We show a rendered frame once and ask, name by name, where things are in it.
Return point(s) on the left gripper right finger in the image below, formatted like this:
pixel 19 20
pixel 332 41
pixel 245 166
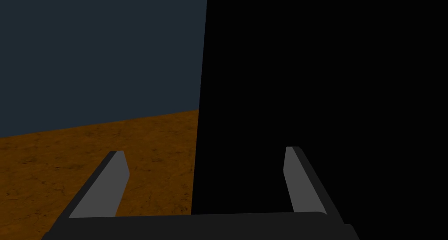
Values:
pixel 303 187

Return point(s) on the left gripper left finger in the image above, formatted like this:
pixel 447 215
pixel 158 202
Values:
pixel 103 189

